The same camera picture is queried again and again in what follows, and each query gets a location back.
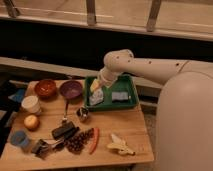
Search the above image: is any dark grape bunch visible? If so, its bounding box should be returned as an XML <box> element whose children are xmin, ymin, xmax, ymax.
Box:
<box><xmin>65</xmin><ymin>128</ymin><xmax>94</xmax><ymax>154</ymax></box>

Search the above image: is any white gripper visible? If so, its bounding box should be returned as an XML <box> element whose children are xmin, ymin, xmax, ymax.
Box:
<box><xmin>90</xmin><ymin>67</ymin><xmax>118</xmax><ymax>92</ymax></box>

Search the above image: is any white towel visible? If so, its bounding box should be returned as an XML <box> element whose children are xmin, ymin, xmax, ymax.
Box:
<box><xmin>89</xmin><ymin>88</ymin><xmax>104</xmax><ymax>106</ymax></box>

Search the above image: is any black rectangular block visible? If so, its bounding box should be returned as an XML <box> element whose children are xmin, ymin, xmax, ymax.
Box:
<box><xmin>52</xmin><ymin>122</ymin><xmax>80</xmax><ymax>140</ymax></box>

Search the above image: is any purple bowl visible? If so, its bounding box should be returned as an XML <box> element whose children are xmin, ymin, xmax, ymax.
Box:
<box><xmin>59</xmin><ymin>80</ymin><xmax>83</xmax><ymax>100</ymax></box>

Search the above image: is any green plastic tray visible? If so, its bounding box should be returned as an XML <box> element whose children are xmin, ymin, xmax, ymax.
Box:
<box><xmin>84</xmin><ymin>75</ymin><xmax>139</xmax><ymax>111</ymax></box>

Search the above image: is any red chili pepper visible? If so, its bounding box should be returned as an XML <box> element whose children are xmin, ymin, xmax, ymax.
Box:
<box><xmin>89</xmin><ymin>127</ymin><xmax>99</xmax><ymax>154</ymax></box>

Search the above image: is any blue cup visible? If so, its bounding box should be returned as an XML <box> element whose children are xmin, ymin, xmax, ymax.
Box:
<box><xmin>10</xmin><ymin>130</ymin><xmax>30</xmax><ymax>148</ymax></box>

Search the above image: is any blue cloth at left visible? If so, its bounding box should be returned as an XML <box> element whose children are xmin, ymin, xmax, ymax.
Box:
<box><xmin>10</xmin><ymin>89</ymin><xmax>25</xmax><ymax>103</ymax></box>

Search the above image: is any small metal cup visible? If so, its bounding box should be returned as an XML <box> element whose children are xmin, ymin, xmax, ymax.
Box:
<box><xmin>76</xmin><ymin>107</ymin><xmax>89</xmax><ymax>122</ymax></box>

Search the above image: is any peeled toy banana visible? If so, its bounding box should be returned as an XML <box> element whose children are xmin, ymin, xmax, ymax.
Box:
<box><xmin>107</xmin><ymin>133</ymin><xmax>135</xmax><ymax>155</ymax></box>

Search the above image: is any wooden table board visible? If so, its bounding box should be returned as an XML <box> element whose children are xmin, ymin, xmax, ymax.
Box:
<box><xmin>0</xmin><ymin>79</ymin><xmax>155</xmax><ymax>171</ymax></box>

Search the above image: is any metal spoon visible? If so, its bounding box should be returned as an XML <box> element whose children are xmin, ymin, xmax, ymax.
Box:
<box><xmin>62</xmin><ymin>100</ymin><xmax>69</xmax><ymax>124</ymax></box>

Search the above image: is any blue grey sponge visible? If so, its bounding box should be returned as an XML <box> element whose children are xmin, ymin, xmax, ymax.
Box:
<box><xmin>112</xmin><ymin>92</ymin><xmax>129</xmax><ymax>101</ymax></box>

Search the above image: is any white cup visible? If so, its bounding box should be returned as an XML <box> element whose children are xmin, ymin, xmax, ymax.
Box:
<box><xmin>21</xmin><ymin>95</ymin><xmax>41</xmax><ymax>115</ymax></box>

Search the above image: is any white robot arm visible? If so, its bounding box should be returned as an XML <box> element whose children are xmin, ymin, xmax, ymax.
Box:
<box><xmin>98</xmin><ymin>49</ymin><xmax>213</xmax><ymax>171</ymax></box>

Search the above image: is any orange red bowl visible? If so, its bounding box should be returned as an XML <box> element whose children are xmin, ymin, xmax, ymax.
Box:
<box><xmin>34</xmin><ymin>79</ymin><xmax>57</xmax><ymax>99</ymax></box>

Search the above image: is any yellow apple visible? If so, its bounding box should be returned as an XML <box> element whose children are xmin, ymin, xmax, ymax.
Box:
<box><xmin>24</xmin><ymin>115</ymin><xmax>40</xmax><ymax>131</ymax></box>

